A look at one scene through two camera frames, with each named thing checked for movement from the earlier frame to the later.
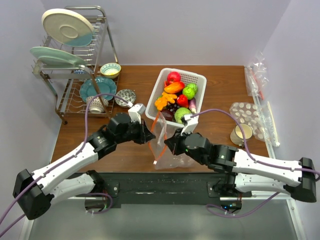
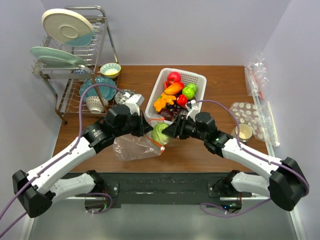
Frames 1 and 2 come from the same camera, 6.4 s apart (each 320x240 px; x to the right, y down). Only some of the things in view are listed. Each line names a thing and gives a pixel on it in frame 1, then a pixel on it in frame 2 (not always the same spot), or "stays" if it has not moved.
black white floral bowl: [128, 95] stays
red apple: [173, 77] stays
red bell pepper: [182, 101] stays
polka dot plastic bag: [249, 113] stays
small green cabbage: [190, 90] stays
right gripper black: [173, 142] -> [177, 128]
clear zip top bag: [163, 156] -> [130, 147]
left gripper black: [144, 134] stays
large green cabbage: [180, 113] -> [157, 134]
